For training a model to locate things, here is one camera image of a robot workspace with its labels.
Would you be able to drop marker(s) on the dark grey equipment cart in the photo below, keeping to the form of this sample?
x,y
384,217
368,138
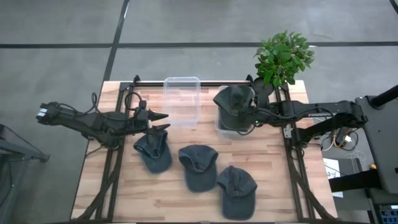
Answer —
x,y
385,140

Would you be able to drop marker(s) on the green potted plant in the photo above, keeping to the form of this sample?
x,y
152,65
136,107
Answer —
x,y
283,59

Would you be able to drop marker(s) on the grey metal stand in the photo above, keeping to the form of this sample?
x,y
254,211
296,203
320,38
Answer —
x,y
28,152

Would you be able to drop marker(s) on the blue electronic device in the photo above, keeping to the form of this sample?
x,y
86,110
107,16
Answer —
x,y
388,216

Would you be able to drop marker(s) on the dark denim baseball cap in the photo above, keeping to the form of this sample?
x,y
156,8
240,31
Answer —
x,y
199,180
237,205
233,99
158,158

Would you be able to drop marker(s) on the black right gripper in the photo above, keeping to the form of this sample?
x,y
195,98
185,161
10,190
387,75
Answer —
x,y
261,115

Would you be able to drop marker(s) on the black round pole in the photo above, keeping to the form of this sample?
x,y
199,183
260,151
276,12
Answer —
x,y
385,96

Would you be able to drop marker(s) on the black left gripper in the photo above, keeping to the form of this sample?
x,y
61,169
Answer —
x,y
141,121

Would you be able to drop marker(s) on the silver metal bracket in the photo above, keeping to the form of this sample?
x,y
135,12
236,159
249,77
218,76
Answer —
x,y
287,131

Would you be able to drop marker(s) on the black aluminium table frame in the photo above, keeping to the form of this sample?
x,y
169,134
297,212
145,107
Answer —
x,y
149,83

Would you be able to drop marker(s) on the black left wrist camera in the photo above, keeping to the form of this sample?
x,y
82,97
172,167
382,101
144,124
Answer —
x,y
142,104

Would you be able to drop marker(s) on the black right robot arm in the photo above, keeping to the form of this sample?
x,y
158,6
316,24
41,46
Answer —
x,y
311,112

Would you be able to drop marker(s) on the black flat bar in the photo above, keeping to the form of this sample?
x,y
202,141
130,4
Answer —
x,y
354,180

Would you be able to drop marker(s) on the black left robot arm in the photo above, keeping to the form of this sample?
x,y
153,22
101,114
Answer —
x,y
93,123

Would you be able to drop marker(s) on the clear plastic storage bin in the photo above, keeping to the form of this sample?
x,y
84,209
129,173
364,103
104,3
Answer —
x,y
182,102
227,133

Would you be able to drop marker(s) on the white paper sheet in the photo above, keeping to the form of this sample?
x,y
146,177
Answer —
x,y
331,165

